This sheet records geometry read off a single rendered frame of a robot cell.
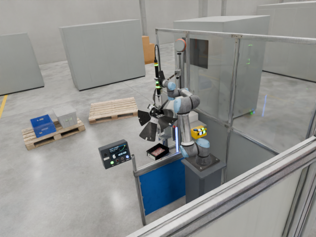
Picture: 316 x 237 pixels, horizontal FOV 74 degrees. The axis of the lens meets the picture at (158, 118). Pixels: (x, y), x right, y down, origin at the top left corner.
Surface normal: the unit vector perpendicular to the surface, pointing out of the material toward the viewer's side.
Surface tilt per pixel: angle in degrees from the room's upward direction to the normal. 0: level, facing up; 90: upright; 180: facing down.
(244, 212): 89
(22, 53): 90
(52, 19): 90
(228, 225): 89
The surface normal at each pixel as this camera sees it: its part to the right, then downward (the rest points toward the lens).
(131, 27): 0.48, 0.37
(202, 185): -0.25, 0.47
